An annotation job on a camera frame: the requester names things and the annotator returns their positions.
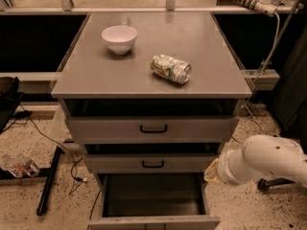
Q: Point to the grey top drawer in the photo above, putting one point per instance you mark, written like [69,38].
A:
[148,130]

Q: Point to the white ceramic bowl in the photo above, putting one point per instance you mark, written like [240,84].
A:
[119,39]

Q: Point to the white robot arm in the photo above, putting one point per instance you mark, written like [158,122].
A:
[260,155]

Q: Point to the black floor stand bar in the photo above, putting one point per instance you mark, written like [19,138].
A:
[48,174]

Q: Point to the white power strip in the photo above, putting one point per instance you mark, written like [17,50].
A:
[263,6]

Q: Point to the crushed soda can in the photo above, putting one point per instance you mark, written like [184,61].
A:
[171,68]

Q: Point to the clear plastic bottle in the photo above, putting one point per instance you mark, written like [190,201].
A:
[21,165]

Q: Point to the black office chair base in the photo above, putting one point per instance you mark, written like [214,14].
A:
[264,185]

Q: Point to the grey middle drawer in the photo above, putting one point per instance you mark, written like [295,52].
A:
[149,163]

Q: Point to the grey drawer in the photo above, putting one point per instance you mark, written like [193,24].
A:
[149,163]
[153,201]
[148,130]

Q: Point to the grey bottom drawer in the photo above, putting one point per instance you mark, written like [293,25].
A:
[153,201]

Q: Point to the black equipment on left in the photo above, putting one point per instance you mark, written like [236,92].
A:
[10,99]

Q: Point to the grey drawer cabinet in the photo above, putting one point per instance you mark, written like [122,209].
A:
[95,82]

